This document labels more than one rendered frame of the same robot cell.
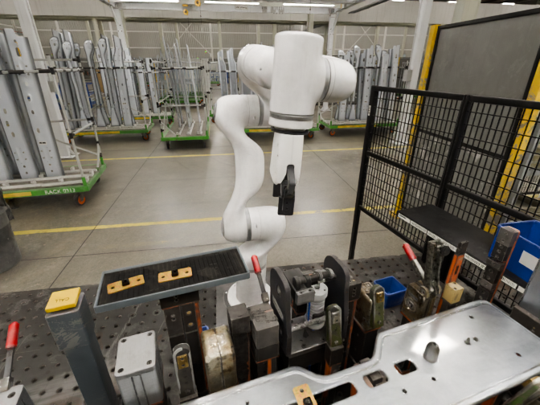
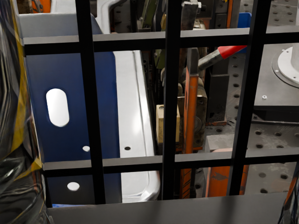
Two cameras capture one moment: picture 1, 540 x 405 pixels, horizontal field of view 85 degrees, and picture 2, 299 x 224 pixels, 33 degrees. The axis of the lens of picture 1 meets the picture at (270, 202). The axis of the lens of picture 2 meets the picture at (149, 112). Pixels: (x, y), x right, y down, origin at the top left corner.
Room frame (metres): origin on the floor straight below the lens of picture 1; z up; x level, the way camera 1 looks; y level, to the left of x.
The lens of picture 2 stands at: (0.82, -1.16, 1.56)
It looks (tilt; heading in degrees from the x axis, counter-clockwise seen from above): 39 degrees down; 105
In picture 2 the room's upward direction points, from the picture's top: straight up
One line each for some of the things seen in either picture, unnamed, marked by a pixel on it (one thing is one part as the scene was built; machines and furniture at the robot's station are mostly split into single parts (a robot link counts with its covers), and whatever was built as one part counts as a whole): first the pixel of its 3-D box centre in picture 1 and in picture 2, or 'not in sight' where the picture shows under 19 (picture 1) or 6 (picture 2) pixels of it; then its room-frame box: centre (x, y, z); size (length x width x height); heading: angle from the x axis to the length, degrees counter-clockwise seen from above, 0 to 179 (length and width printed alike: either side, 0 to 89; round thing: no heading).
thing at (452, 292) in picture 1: (439, 329); (165, 190); (0.69, -0.55, 0.88); 0.04 x 0.04 x 0.36; 20
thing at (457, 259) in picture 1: (442, 306); (185, 172); (0.73, -0.56, 0.95); 0.03 x 0.01 x 0.50; 110
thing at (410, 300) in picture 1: (411, 329); (181, 160); (0.70, -0.46, 0.88); 0.07 x 0.06 x 0.35; 20
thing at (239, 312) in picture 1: (241, 363); not in sight; (0.56, 0.08, 0.90); 0.05 x 0.05 x 0.40; 20
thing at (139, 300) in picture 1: (176, 275); not in sight; (0.63, 0.25, 1.16); 0.37 x 0.14 x 0.02; 110
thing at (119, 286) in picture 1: (125, 282); not in sight; (0.59, 0.36, 1.17); 0.08 x 0.04 x 0.01; 119
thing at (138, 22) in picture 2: (330, 380); (143, 77); (0.55, -0.17, 0.84); 0.04 x 0.03 x 0.29; 110
